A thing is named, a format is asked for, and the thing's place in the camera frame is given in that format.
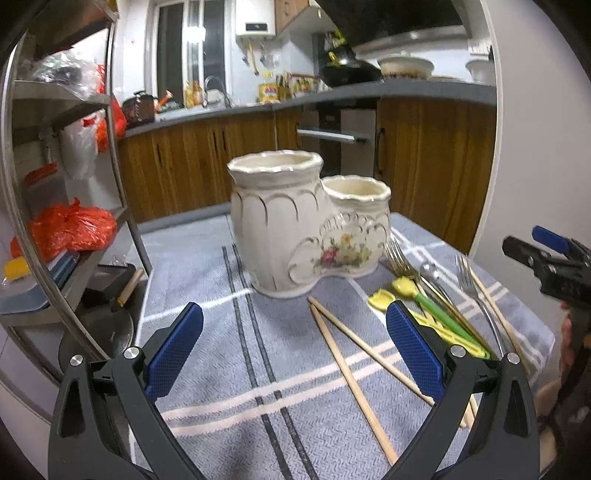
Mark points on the yellow oil bottle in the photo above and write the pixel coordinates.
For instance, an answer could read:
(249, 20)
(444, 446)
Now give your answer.
(268, 93)

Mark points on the built-in oven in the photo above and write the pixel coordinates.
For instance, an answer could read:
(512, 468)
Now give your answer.
(343, 133)

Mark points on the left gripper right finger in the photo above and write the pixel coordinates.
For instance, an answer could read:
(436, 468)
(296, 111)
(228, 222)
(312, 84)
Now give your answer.
(503, 442)

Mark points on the metal storage shelf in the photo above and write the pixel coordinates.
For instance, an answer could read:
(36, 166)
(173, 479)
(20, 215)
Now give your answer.
(59, 118)

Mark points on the grey striped table cloth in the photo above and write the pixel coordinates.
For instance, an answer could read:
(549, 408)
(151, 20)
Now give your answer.
(260, 396)

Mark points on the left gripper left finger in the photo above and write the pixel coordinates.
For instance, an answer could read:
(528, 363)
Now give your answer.
(84, 442)

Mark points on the gold fork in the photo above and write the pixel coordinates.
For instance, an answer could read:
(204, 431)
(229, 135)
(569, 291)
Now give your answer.
(403, 268)

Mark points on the silver fork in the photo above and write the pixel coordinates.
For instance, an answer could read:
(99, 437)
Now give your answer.
(468, 285)

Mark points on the white water heater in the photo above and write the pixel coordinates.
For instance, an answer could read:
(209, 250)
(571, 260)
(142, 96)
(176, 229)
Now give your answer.
(255, 18)

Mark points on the silver flower spoon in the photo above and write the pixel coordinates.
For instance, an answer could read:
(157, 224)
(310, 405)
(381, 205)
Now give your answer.
(430, 277)

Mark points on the white bowl on counter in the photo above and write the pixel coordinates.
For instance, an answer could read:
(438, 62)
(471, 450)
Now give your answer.
(404, 66)

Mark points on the black pan under shelf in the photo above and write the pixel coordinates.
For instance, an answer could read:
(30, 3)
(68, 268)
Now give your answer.
(111, 325)

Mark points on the kitchen faucet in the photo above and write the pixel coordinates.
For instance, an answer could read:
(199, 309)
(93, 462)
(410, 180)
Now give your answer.
(215, 95)

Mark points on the white ceramic double utensil holder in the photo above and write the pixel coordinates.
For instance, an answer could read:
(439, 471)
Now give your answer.
(294, 227)

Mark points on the black wok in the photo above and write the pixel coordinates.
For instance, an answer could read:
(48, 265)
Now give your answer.
(348, 71)

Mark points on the person's right hand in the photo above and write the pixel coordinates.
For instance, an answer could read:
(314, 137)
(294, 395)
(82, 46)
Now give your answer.
(547, 395)

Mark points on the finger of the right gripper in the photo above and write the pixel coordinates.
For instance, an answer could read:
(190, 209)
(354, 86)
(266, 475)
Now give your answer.
(524, 253)
(552, 240)

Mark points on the yellow green plastic spoon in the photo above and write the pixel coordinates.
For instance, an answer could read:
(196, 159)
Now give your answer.
(408, 289)

